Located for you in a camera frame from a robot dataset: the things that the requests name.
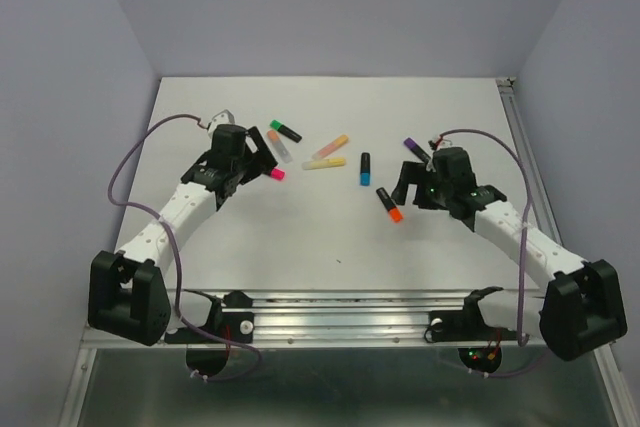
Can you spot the orange black highlighter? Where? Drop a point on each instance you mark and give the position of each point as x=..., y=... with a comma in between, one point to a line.
x=389, y=205

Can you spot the blue cap black highlighter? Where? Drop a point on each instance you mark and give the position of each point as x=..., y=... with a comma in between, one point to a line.
x=365, y=169

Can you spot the peach clear highlighter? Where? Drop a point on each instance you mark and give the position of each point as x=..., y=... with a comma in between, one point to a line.
x=331, y=147

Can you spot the yellow clear highlighter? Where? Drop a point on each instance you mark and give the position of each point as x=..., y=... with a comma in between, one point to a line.
x=324, y=163

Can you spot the purple cap black highlighter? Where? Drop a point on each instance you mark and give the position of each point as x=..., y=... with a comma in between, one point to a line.
x=417, y=150

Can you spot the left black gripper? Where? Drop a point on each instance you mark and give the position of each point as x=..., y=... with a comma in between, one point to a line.
x=259, y=160

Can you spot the orange cap clear highlighter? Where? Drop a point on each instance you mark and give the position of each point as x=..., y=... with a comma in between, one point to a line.
x=279, y=146

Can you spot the aluminium front rail frame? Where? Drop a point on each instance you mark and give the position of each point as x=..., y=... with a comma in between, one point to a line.
x=362, y=319

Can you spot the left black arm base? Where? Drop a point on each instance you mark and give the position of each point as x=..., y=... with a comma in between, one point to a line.
x=230, y=317

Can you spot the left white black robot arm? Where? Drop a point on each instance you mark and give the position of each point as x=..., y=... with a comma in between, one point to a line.
x=127, y=292

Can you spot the green cap black highlighter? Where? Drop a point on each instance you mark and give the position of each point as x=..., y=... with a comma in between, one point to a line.
x=286, y=131

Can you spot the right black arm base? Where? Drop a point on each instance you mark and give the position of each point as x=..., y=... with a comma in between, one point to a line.
x=468, y=325

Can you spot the pink black highlighter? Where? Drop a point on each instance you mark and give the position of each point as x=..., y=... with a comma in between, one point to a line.
x=277, y=174

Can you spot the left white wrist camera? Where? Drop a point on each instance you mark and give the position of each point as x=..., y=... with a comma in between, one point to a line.
x=224, y=117

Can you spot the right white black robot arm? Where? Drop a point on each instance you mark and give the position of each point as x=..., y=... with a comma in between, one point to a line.
x=580, y=307

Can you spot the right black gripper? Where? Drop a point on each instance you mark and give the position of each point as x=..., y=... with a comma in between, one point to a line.
x=414, y=172

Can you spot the aluminium right side rail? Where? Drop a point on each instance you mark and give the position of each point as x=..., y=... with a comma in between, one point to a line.
x=541, y=205

